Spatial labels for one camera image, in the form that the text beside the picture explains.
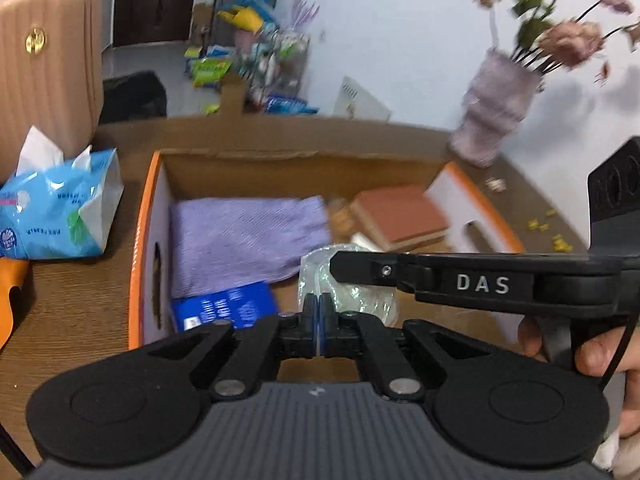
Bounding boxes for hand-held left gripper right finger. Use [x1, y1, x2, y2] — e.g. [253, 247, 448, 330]
[320, 294, 493, 403]

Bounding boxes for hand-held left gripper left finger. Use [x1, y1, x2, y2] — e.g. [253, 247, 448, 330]
[145, 294, 319, 403]

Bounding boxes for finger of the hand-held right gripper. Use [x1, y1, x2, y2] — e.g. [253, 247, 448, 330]
[330, 250, 433, 293]

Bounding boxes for clear plastic bag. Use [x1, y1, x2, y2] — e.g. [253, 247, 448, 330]
[298, 243, 401, 328]

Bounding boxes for brown book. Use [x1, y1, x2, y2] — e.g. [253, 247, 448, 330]
[349, 185, 451, 253]

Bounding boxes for blue tissue packet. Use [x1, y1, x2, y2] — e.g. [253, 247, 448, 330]
[171, 281, 278, 333]

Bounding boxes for purple drawstring pouch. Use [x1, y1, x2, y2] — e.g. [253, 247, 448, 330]
[170, 196, 332, 301]

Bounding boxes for red and orange cardboard box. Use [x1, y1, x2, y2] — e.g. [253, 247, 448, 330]
[127, 72, 526, 356]

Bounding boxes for blue soft tissue pack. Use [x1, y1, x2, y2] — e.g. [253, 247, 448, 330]
[0, 126, 125, 261]

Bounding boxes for person's right hand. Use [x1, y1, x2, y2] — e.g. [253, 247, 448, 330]
[517, 316, 640, 441]

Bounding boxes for scattered yellow crumbs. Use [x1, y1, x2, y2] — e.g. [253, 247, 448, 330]
[525, 207, 573, 253]

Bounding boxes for white flat panel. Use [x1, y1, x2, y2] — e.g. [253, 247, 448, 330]
[332, 76, 392, 122]

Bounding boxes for blue floor packet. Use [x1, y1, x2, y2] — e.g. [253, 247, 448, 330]
[265, 95, 318, 115]

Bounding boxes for pink textured vase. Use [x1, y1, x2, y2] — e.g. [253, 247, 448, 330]
[447, 47, 543, 168]

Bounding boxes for pile of colourful clutter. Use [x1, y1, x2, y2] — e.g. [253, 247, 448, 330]
[235, 27, 311, 106]

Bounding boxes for dried pink roses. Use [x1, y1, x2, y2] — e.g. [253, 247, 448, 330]
[470, 0, 640, 86]

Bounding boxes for green snack packets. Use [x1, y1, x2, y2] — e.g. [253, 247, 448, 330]
[192, 57, 233, 88]

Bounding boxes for light purple decoration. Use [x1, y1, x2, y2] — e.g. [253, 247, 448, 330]
[290, 0, 321, 36]

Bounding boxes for yellow watering can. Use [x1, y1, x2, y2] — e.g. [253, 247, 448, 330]
[217, 4, 266, 31]

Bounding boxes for blue plastic bags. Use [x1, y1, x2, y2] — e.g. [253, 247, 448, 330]
[235, 0, 278, 23]

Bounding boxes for black bag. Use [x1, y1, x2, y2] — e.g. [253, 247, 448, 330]
[100, 71, 168, 125]

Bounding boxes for small brown cardboard box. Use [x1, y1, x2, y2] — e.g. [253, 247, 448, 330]
[190, 2, 216, 51]

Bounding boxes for dark brown entrance door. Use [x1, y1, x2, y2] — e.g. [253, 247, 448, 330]
[112, 0, 201, 48]

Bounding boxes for pink ribbed suitcase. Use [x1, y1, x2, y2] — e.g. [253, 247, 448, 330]
[0, 0, 105, 183]

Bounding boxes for black cable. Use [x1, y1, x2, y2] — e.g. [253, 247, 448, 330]
[596, 312, 640, 397]

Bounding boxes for orange and black strap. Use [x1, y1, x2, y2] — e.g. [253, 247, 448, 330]
[0, 257, 31, 348]

